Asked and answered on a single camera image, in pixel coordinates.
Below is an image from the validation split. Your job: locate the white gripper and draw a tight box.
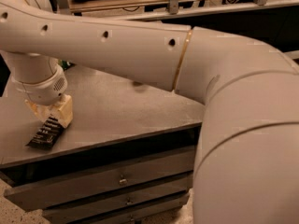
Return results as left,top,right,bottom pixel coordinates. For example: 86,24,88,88
12,65,73,128

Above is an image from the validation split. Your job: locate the black rxbar chocolate bar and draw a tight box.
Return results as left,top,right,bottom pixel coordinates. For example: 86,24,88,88
27,117,64,150

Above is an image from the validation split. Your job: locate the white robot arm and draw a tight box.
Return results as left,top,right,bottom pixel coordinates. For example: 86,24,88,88
0,0,299,224

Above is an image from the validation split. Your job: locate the green chip bag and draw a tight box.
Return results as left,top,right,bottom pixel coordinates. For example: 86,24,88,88
59,60,74,71

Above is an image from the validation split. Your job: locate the top grey drawer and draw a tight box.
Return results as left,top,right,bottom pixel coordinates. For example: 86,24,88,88
4,146,194,211

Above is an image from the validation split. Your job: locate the grey drawer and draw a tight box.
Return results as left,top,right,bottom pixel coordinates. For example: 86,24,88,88
71,191,191,224
4,146,194,211
43,172,192,224

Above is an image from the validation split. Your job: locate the grey drawer cabinet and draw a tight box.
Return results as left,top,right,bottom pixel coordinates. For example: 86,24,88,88
0,63,206,224

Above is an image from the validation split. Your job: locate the bottom grey drawer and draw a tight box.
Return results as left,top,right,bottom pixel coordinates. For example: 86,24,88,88
71,191,191,224

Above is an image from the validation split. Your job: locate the middle grey drawer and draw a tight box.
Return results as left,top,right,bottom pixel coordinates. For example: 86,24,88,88
43,172,192,224

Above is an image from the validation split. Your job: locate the grey metal railing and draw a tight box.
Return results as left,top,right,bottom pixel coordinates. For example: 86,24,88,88
50,0,299,21

